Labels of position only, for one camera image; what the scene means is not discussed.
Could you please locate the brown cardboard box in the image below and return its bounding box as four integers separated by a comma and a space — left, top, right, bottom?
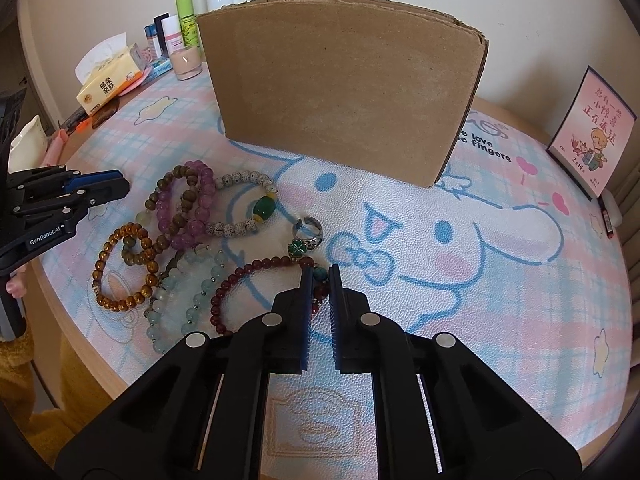
195, 0, 492, 190

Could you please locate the beige candle jar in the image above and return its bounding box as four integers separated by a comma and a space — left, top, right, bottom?
171, 44, 204, 82

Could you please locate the dark red bead bracelet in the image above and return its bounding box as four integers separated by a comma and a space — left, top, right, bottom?
210, 256, 332, 337

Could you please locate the amber bead bracelet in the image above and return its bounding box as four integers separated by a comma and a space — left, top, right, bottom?
91, 224, 159, 314

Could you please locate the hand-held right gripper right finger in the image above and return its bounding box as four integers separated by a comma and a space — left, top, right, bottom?
327, 264, 584, 480

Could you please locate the blue patterned packet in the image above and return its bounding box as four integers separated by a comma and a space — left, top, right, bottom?
147, 56, 175, 78

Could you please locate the green bottle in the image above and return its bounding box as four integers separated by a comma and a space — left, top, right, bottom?
174, 0, 200, 49

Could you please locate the pink handled tool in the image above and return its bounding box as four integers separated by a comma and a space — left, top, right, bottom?
42, 129, 69, 167

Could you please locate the silver ring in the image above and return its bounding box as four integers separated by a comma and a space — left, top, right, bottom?
292, 215, 324, 252

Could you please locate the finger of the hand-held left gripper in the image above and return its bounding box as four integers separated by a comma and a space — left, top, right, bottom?
6, 164, 126, 192
12, 180, 131, 223

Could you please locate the brown wooden bead bracelet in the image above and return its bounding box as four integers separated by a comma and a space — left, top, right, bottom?
121, 166, 203, 267

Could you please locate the white ceramic holder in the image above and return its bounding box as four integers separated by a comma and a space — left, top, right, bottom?
8, 114, 49, 172

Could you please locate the pink illustrated card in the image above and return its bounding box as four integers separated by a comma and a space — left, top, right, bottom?
545, 65, 637, 199

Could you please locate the red pen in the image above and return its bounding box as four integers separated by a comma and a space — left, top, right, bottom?
597, 194, 617, 239

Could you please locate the pink and white tube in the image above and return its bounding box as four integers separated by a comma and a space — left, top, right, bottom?
161, 14, 184, 57

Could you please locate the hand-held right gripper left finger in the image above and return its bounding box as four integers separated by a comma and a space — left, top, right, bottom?
54, 266, 315, 480

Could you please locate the yellow tissue pack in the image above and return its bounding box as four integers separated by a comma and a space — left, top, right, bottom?
75, 32, 147, 117

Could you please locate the white speckled bead bracelet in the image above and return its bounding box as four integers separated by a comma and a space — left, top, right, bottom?
206, 172, 281, 242

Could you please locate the cartoon printed table mat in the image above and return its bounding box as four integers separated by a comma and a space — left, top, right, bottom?
37, 67, 633, 467

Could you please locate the purple bead bracelet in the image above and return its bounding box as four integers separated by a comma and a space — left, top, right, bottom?
155, 160, 218, 251

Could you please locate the yellow fuzzy sleeve forearm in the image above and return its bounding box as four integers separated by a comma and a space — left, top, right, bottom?
0, 332, 66, 441

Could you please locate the aqua small bead bracelet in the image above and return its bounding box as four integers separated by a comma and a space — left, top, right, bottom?
182, 249, 229, 328

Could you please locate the person's left hand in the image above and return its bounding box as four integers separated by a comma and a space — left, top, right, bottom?
5, 266, 26, 301

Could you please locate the pale green bead bracelet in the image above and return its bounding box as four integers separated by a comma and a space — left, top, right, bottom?
144, 247, 211, 357

